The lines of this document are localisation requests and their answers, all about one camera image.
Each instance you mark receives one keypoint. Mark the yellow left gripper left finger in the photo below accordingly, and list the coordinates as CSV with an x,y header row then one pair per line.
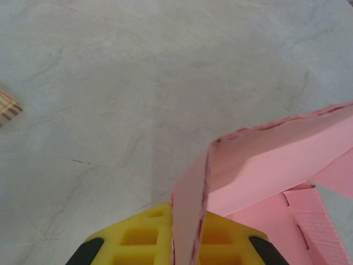
x,y
162,243

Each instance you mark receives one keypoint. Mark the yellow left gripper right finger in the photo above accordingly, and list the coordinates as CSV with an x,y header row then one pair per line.
x,y
237,248

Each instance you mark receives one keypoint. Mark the pink paper box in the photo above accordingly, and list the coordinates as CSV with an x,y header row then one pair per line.
x,y
275,154

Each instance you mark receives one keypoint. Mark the small striped wooden block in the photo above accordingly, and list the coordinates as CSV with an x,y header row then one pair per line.
x,y
8,109

